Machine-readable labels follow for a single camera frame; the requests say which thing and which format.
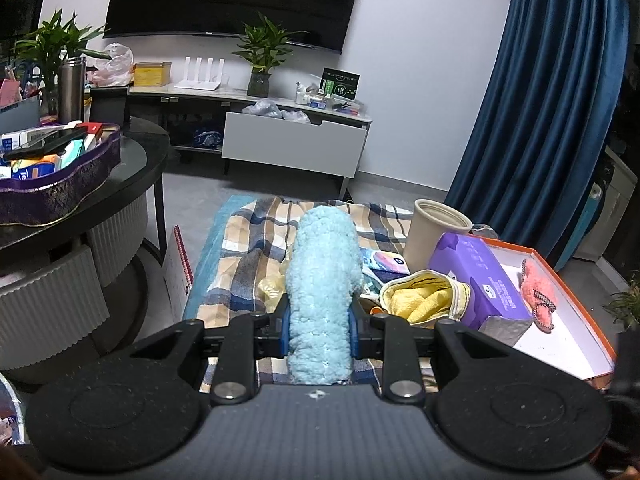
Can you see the colourful tissue pack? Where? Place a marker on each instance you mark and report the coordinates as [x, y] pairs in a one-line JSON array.
[[379, 267]]

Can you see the white red cardboard box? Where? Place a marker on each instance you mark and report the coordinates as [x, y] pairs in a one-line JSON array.
[[177, 274]]

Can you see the round black glass table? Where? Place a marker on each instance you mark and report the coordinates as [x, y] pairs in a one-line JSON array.
[[77, 290]]

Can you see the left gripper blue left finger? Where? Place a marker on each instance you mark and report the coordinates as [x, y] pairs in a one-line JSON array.
[[284, 327]]

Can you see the plaid blanket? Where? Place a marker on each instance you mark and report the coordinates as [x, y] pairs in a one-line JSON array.
[[252, 241]]

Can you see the pink plastic bag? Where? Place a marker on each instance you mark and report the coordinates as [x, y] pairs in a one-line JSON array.
[[115, 71]]

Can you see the potted plant on table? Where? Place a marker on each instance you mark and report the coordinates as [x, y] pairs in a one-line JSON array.
[[53, 43]]

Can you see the white wifi router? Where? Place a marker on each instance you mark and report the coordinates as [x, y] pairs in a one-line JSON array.
[[194, 77]]

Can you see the potted plant on cabinet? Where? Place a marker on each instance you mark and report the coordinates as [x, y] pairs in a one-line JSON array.
[[265, 46]]

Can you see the yellow knitted pouch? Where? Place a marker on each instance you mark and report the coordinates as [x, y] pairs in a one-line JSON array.
[[425, 297]]

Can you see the purple tray of items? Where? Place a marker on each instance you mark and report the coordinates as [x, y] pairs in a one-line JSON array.
[[43, 191]]

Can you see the yellow box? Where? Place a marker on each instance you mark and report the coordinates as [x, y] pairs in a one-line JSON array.
[[151, 74]]

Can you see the pink fluffy cloth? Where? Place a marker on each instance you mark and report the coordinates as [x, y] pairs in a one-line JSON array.
[[538, 294]]

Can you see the white tv cabinet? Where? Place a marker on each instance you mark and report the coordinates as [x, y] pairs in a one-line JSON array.
[[215, 122]]

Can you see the orange white box lid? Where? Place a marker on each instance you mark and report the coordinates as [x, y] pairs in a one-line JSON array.
[[576, 345]]

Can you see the beige paper cup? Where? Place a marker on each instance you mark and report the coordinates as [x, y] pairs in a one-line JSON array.
[[429, 222]]

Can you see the black green display box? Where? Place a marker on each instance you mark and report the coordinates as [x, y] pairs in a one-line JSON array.
[[339, 83]]

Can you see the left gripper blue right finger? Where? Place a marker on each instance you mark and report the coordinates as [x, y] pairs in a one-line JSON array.
[[353, 333]]

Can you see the light blue fluffy towel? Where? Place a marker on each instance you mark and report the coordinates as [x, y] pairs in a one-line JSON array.
[[323, 277]]

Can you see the steel thermos bottle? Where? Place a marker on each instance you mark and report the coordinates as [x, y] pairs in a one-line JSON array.
[[71, 86]]

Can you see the blue curtain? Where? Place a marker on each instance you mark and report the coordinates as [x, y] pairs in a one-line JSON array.
[[537, 138]]

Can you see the purple tissue pack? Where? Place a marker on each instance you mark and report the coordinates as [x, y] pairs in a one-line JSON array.
[[495, 307]]

